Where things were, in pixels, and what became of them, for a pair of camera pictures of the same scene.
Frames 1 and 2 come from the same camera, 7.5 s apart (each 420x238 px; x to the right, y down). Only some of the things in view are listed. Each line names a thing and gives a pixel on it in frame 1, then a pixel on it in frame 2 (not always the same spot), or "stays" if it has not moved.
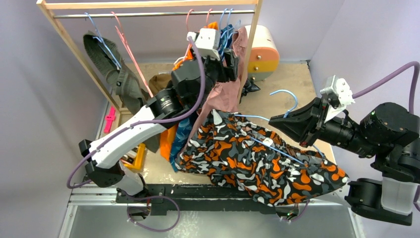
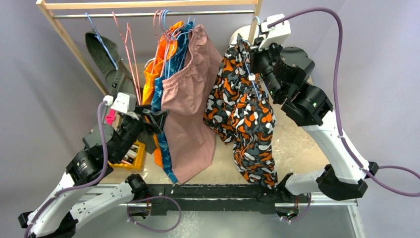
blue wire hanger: (286, 114) -> (244, 47)
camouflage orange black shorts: (258, 165) -> (237, 108)
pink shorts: (225, 96) -> (185, 96)
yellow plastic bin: (138, 162) stays
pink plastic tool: (109, 119) stays
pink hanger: (209, 10) -> (165, 37)
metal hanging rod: (154, 14) stays
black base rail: (194, 197) stays
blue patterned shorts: (226, 36) -> (181, 38)
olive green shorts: (107, 58) stays
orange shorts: (167, 133) -> (168, 47)
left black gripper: (228, 73) -> (156, 118)
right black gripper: (313, 122) -> (259, 61)
